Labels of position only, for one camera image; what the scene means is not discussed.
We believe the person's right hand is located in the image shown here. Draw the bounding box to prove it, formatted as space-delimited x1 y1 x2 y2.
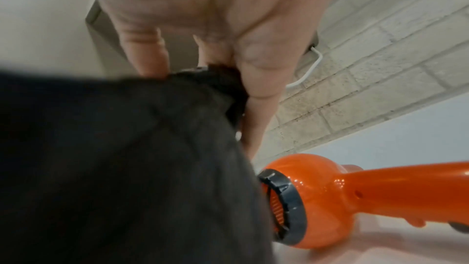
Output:
74 0 345 161

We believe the black drawstring bag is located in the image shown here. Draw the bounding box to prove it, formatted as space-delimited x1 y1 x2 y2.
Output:
0 61 276 264

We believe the orange hair dryer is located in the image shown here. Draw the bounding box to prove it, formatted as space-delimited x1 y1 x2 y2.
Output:
256 153 469 249

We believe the white wall cable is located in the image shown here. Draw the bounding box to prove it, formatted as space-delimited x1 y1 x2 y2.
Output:
285 46 323 89

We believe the steel wall hand dryer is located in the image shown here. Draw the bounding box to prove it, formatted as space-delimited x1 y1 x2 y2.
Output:
85 0 320 80

